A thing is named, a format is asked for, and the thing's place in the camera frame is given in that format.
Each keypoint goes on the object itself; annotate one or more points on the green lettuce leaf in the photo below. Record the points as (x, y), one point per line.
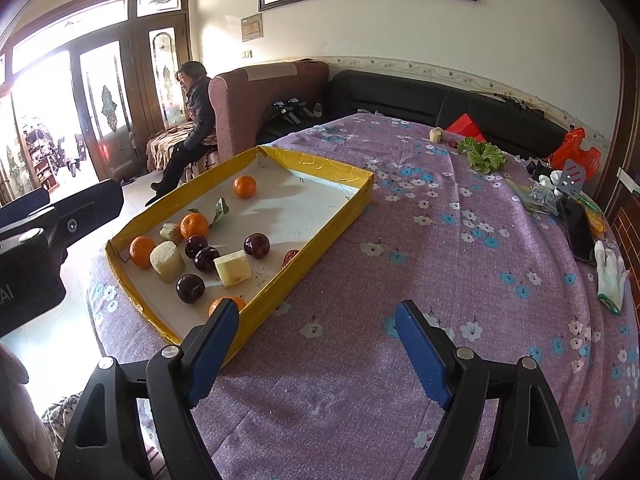
(482, 156)

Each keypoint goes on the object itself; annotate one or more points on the far tangerine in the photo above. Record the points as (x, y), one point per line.
(244, 186)

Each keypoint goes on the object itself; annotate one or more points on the small pale fruit slice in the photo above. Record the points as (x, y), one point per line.
(171, 232)

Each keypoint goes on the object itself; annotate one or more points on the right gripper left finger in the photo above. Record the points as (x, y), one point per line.
(104, 439)

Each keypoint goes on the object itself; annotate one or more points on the black leather sofa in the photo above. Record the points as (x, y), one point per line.
(513, 127)

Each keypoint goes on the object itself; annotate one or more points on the clear plastic bag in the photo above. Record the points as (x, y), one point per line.
(541, 199)

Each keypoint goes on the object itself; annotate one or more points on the yellow edged white tray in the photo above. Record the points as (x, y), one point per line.
(303, 203)

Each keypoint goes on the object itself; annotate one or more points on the near left tangerine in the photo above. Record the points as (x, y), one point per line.
(140, 250)

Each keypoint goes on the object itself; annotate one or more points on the purple floral tablecloth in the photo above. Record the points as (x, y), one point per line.
(324, 388)

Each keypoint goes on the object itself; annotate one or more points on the orange snack packet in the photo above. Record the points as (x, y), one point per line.
(596, 223)

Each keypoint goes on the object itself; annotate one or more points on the dark plum in tray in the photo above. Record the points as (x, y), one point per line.
(190, 288)

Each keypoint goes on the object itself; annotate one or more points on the white cotton glove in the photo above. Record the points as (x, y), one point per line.
(612, 277)

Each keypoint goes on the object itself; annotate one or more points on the black smartphone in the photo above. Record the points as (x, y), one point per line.
(575, 224)

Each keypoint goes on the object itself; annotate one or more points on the red orange plastic bag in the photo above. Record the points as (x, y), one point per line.
(571, 148)

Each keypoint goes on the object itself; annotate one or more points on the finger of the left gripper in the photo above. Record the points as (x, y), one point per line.
(23, 206)

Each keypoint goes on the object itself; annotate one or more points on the cube pale fruit chunk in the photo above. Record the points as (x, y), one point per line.
(233, 268)

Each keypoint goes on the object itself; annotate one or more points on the grey phone stand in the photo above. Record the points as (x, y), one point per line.
(572, 179)

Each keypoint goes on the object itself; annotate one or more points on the red paper box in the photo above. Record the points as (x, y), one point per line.
(465, 126)

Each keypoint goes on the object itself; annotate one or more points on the pale cut fruit chunk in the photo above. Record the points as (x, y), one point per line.
(435, 135)

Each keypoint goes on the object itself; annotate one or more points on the dark plum far right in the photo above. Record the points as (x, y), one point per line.
(257, 245)

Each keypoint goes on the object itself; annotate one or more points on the maroon armchair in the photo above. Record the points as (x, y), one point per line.
(226, 112)

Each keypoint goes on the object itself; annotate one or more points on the round peeled pale fruit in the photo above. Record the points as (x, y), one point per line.
(167, 262)

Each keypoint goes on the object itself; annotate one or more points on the wooden glass door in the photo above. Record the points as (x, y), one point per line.
(84, 88)

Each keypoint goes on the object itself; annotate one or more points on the tangerine with leaves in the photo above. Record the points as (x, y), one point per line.
(196, 223)

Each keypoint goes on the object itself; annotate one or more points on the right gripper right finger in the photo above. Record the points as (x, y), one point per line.
(529, 439)

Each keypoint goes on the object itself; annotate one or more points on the small wall plaque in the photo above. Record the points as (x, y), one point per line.
(252, 27)

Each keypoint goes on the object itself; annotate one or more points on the dark red plum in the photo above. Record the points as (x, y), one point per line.
(194, 244)
(204, 260)

